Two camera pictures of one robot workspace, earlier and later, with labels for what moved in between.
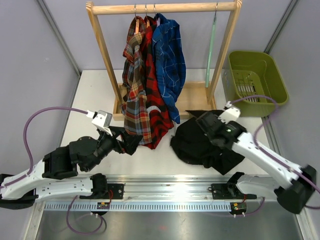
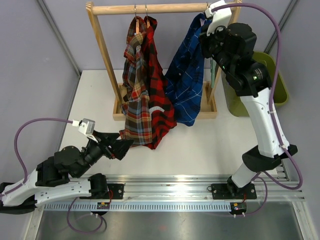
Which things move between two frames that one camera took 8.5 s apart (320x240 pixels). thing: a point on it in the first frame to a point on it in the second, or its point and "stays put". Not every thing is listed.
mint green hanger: [209, 55] to [213, 68]
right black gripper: [225, 124] to [205, 40]
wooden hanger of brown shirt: [137, 23] stays put
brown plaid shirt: [135, 108] stays put
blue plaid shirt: [169, 56] to [184, 83]
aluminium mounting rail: [159, 193] stays put
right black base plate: [229, 191] stays put
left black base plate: [115, 191] stays put
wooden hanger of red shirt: [148, 25] stays put
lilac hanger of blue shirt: [158, 21] to [202, 21]
